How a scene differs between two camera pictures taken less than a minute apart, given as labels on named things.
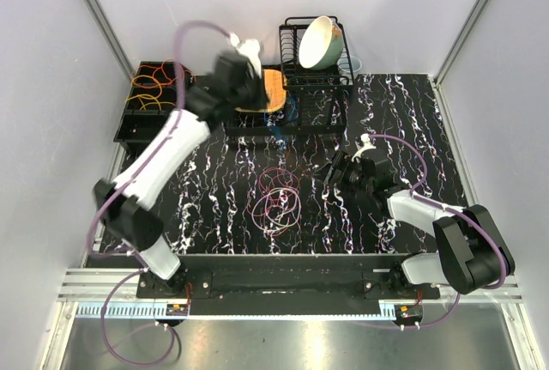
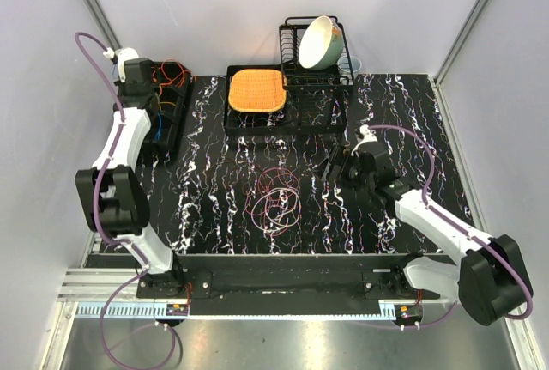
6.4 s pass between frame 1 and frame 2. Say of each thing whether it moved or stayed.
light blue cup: stayed
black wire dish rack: stayed
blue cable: moved
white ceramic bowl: stayed
